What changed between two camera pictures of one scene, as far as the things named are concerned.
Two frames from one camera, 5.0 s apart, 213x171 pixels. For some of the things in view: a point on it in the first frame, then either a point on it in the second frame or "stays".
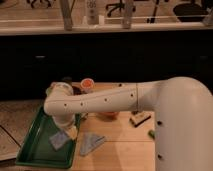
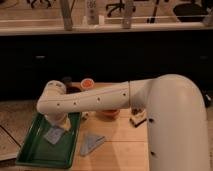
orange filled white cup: [87, 85] stays
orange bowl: [108, 114] stays
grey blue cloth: [58, 139] -> [53, 134]
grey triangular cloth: [89, 141] stays
